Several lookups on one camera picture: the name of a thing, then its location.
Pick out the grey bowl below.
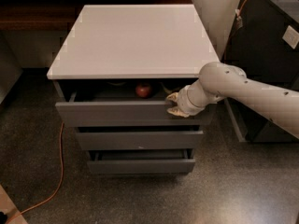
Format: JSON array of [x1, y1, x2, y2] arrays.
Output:
[[107, 81, 127, 87]]

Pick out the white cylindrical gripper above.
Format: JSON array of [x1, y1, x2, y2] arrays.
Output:
[[166, 86, 206, 118]]

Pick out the orange floor cable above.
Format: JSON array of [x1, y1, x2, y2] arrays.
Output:
[[5, 121, 65, 224]]

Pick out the white counter top cabinet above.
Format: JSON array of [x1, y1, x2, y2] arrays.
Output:
[[48, 5, 219, 80]]

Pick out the green yellow sponge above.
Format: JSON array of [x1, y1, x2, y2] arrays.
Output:
[[161, 81, 182, 94]]

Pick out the dark cabinet on right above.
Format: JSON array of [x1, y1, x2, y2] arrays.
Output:
[[223, 0, 299, 144]]

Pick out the grey top drawer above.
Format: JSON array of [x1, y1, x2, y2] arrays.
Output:
[[56, 80, 216, 127]]

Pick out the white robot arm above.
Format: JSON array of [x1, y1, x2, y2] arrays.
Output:
[[166, 62, 299, 138]]

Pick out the grey drawer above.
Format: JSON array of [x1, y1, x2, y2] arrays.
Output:
[[87, 149, 195, 175], [56, 80, 216, 127], [76, 126, 204, 150]]

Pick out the white wall outlet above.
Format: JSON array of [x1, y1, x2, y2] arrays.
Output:
[[282, 26, 299, 49]]

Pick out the grey middle drawer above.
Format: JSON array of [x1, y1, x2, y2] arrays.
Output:
[[76, 126, 204, 150]]

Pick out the grey bottom drawer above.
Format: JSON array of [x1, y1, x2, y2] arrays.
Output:
[[87, 149, 195, 175]]

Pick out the red apple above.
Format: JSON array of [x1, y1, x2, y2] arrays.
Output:
[[135, 82, 152, 98]]

